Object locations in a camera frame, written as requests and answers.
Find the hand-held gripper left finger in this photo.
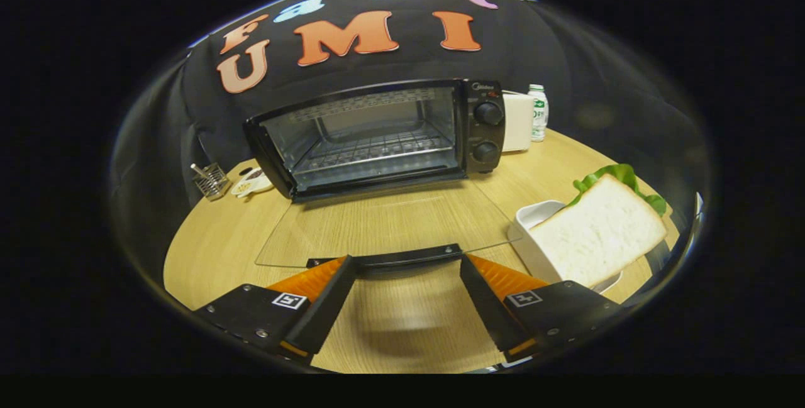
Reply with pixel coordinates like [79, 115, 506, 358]
[194, 255, 357, 368]

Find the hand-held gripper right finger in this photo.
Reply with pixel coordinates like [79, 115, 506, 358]
[459, 253, 625, 365]

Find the white bread lettuce sandwich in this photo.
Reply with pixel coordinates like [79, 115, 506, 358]
[528, 163, 669, 289]

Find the black toaster oven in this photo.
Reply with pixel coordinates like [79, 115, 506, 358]
[243, 79, 524, 280]

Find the white toaster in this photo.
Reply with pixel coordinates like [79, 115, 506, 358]
[501, 92, 535, 153]

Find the white plastic tray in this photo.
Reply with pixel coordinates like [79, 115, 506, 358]
[508, 200, 625, 295]

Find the small white dish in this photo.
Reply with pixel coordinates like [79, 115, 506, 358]
[230, 167, 275, 199]

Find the small white bottle green label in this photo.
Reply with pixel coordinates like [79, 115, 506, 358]
[527, 84, 550, 143]

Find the metal wire utensil holder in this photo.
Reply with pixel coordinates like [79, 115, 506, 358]
[191, 162, 231, 201]

